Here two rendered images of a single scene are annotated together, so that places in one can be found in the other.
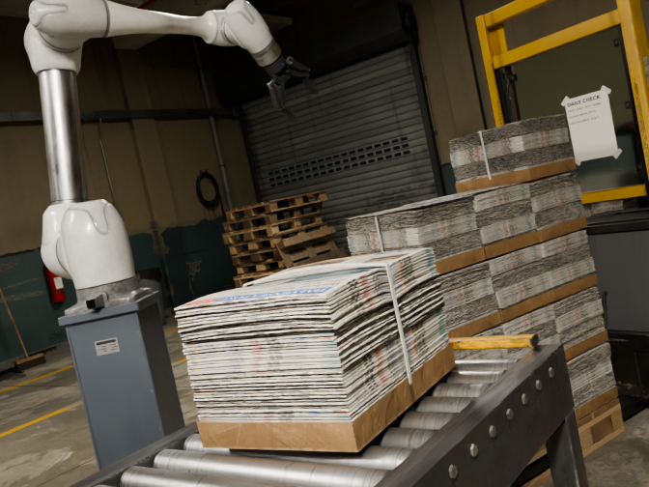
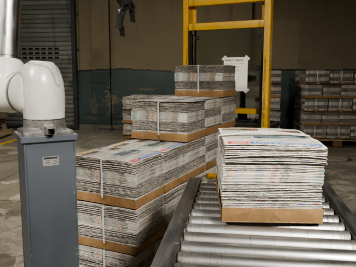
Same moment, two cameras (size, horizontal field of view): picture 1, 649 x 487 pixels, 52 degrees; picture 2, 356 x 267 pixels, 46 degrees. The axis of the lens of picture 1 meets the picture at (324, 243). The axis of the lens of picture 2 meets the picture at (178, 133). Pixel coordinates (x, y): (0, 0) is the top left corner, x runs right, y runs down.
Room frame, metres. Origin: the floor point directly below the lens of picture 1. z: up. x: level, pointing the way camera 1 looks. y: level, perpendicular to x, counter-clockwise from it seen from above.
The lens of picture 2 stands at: (0.11, 0.93, 1.22)
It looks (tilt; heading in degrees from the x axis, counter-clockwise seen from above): 8 degrees down; 330
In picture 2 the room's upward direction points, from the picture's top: straight up
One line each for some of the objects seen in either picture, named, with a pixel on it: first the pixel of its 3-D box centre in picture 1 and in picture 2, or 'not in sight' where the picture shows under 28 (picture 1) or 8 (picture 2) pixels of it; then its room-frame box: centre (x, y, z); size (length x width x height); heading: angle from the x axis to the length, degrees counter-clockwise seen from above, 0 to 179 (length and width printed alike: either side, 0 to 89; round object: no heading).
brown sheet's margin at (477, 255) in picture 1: (417, 265); (169, 133); (2.37, -0.31, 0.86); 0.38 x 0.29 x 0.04; 35
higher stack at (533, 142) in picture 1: (534, 283); (205, 151); (2.70, -0.80, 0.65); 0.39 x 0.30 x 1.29; 34
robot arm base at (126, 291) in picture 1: (105, 294); (45, 126); (1.73, 0.58, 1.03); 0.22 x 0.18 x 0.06; 178
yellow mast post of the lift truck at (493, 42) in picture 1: (522, 196); (189, 103); (3.22, -0.98, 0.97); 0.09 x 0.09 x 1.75; 34
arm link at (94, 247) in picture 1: (95, 242); (41, 89); (1.76, 0.59, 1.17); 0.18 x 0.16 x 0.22; 36
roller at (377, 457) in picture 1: (290, 457); (264, 227); (1.01, 0.12, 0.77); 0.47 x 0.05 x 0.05; 52
